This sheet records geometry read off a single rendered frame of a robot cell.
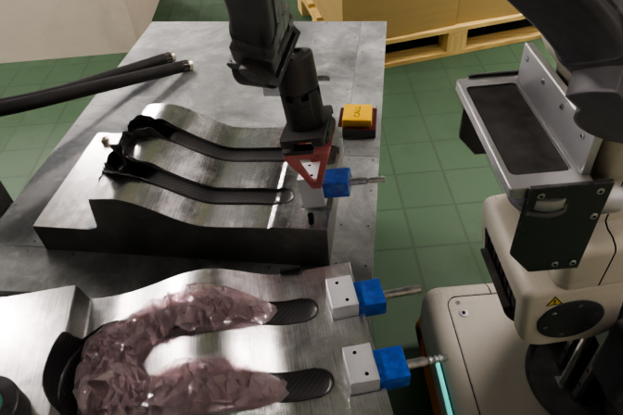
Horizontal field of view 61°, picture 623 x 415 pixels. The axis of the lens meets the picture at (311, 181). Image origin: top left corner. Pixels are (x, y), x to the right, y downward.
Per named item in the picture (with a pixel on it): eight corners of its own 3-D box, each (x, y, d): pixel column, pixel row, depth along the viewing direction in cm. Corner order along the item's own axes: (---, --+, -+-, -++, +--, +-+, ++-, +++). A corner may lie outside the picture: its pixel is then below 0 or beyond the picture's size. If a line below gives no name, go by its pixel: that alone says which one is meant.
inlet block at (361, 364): (438, 350, 70) (442, 328, 67) (451, 385, 67) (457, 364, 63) (342, 369, 69) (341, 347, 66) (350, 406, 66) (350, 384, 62)
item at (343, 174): (387, 183, 84) (384, 155, 81) (387, 202, 80) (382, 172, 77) (308, 190, 87) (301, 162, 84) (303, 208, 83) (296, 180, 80)
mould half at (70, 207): (343, 163, 104) (341, 106, 95) (329, 267, 85) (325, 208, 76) (107, 155, 111) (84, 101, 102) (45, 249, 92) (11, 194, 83)
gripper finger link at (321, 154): (292, 198, 79) (278, 144, 74) (300, 172, 85) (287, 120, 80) (336, 194, 78) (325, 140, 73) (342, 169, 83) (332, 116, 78)
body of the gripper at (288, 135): (281, 153, 75) (269, 106, 71) (294, 119, 83) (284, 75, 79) (325, 148, 73) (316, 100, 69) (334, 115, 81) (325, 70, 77)
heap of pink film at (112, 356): (274, 292, 75) (268, 257, 70) (292, 414, 62) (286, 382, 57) (90, 325, 73) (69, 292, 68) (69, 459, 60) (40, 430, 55)
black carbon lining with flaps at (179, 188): (306, 155, 96) (302, 111, 90) (292, 218, 84) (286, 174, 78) (127, 148, 101) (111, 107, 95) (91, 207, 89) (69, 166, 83)
